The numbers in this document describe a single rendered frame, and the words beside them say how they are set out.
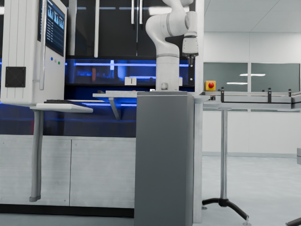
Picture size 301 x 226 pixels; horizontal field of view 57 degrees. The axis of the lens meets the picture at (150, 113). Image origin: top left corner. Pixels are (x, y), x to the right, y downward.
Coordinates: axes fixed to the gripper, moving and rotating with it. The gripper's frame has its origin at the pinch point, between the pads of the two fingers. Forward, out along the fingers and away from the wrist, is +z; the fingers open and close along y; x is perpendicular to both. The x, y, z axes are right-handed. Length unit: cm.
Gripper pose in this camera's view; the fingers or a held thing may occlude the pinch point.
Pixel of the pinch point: (190, 62)
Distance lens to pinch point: 183.6
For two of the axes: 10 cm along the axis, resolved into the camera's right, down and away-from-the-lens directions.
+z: -0.1, 10.0, -0.2
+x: -0.4, -0.3, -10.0
